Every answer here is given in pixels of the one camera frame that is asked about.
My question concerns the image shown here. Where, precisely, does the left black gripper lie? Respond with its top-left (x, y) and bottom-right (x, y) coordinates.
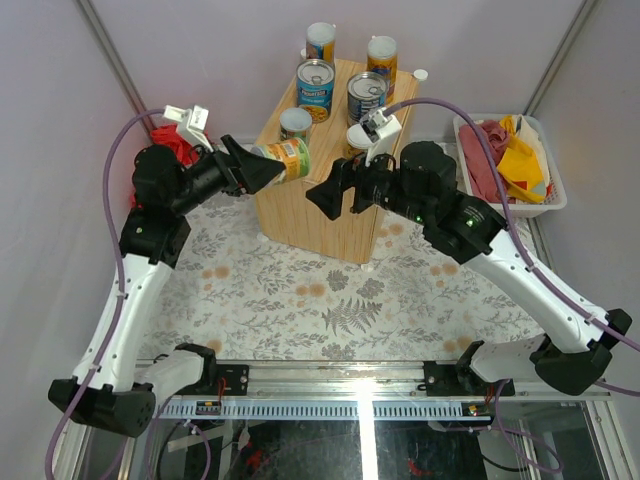
top-left (169, 134), bottom-right (284, 217)

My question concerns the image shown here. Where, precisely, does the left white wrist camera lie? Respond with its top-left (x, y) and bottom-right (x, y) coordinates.
top-left (163, 105), bottom-right (213, 152)

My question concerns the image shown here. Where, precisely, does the short yellow silver-top can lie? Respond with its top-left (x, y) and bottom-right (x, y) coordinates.
top-left (250, 137), bottom-right (312, 186)

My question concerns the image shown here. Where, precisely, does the dark blue soup can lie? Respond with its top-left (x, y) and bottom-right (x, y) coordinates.
top-left (347, 71), bottom-right (388, 126)

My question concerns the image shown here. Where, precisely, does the floral table mat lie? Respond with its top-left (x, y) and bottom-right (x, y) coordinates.
top-left (138, 194), bottom-right (540, 361)

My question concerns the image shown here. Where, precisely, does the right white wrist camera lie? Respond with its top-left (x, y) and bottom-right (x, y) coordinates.
top-left (359, 107), bottom-right (402, 167)

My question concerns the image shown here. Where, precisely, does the red crumpled cloth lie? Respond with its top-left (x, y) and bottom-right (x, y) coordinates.
top-left (151, 125), bottom-right (208, 194)

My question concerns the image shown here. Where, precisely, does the aluminium mounting rail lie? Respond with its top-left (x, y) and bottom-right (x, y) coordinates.
top-left (74, 358), bottom-right (612, 401)

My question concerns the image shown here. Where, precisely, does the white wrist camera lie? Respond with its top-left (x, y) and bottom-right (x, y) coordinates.
top-left (359, 107), bottom-right (402, 167)
top-left (163, 105), bottom-right (213, 152)

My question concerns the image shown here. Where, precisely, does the Progresso chicken noodle can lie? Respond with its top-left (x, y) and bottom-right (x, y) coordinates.
top-left (296, 59), bottom-right (335, 123)

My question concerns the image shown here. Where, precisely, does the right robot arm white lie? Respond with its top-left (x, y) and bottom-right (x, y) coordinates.
top-left (306, 141), bottom-right (632, 396)

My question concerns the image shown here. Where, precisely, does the pink cloth in basket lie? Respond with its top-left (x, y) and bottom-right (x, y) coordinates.
top-left (458, 120), bottom-right (509, 203)

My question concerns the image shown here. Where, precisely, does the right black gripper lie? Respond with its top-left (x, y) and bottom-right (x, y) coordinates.
top-left (305, 137), bottom-right (431, 226)

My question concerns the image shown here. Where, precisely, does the white corner connector back-right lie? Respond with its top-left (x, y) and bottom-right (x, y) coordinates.
top-left (413, 69), bottom-right (428, 82)

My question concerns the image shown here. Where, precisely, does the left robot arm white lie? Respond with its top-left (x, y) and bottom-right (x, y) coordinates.
top-left (48, 135), bottom-right (286, 438)

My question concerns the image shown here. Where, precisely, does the fruit can silver bottom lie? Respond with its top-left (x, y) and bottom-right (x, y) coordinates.
top-left (344, 124), bottom-right (372, 159)

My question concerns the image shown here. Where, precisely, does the yellow cloth in basket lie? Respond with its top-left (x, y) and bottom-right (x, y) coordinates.
top-left (497, 115), bottom-right (546, 204)

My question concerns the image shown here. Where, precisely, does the white cloth in basket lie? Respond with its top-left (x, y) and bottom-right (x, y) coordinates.
top-left (511, 115), bottom-right (550, 187)

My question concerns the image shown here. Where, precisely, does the small green white-lid can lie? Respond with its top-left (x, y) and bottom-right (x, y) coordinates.
top-left (279, 107), bottom-right (313, 145)

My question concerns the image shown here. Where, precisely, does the tall yellow congee can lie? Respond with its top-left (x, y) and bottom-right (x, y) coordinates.
top-left (367, 36), bottom-right (398, 103)

